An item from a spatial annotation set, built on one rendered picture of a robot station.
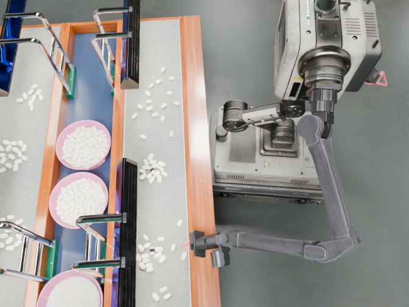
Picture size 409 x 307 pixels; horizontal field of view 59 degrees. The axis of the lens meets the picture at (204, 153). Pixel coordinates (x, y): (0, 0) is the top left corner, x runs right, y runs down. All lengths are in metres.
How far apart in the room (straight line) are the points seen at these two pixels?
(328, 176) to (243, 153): 0.97
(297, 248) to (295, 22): 0.72
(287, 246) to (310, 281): 1.21
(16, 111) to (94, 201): 0.67
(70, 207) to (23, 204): 0.22
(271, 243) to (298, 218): 1.23
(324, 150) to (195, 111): 0.85
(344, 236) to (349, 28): 0.65
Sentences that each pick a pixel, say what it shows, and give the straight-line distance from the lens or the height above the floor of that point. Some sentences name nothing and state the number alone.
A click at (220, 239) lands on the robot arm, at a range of 1.38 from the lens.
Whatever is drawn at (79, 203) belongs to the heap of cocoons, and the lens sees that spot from 1.78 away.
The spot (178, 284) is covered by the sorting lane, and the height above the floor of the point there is 0.74.
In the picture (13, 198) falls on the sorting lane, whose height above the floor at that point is 0.74.
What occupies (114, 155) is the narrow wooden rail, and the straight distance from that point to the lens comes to 1.80.
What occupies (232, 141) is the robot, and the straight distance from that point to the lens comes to 2.09.
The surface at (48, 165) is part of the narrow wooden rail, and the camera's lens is 1.88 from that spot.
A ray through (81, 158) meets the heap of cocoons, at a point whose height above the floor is 0.74.
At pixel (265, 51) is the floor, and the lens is 3.09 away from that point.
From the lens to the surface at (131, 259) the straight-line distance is 1.31.
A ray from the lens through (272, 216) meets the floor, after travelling 2.46.
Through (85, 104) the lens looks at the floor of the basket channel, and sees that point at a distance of 2.09.
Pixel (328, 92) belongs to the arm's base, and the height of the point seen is 1.40.
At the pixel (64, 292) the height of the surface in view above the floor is 0.73.
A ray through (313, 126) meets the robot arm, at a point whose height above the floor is 1.36.
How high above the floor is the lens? 2.35
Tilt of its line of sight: 66 degrees down
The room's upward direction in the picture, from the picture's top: 2 degrees counter-clockwise
